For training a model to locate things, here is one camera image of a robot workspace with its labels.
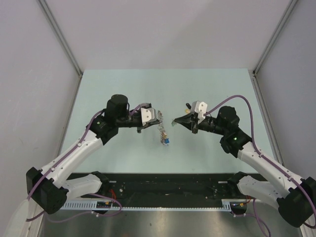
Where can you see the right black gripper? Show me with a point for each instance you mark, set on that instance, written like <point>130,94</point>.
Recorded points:
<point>186,121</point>

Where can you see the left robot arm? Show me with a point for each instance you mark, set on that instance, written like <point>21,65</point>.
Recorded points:
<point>50,186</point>

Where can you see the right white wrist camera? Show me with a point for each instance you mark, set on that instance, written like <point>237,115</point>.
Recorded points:
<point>199,108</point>

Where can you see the left aluminium frame post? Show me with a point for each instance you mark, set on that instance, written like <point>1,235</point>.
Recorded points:
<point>59,35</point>

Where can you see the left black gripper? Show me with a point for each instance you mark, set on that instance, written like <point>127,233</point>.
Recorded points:
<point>139,128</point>

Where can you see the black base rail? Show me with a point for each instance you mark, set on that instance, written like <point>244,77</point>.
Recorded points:
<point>171,190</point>

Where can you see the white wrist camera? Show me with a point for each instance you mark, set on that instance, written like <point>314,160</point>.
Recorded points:
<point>199,108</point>
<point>148,115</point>

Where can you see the right aluminium frame post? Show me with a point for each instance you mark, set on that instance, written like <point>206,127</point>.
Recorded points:
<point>275,35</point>

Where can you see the aluminium frame post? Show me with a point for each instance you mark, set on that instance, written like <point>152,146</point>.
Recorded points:
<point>59,35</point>
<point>275,35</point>

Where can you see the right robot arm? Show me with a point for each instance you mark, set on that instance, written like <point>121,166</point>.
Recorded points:
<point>290,194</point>

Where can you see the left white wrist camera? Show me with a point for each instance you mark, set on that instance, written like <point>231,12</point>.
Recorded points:
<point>148,115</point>

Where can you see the slotted cable duct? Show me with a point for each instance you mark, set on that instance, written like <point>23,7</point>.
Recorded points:
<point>100,205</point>

